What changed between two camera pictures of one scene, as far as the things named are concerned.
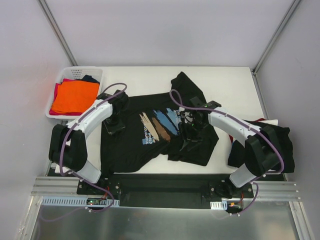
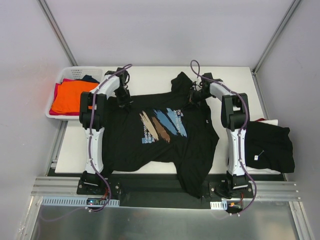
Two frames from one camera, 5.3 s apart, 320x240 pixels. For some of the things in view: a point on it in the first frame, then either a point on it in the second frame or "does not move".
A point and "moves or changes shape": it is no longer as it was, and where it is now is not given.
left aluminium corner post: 48,13 does not move
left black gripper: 114,125 to 124,100
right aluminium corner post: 291,9 does not move
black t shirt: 152,129 moves or changes shape
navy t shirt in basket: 88,78 does not move
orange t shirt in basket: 75,97 does not move
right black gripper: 189,136 to 194,96
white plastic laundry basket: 75,72 does not move
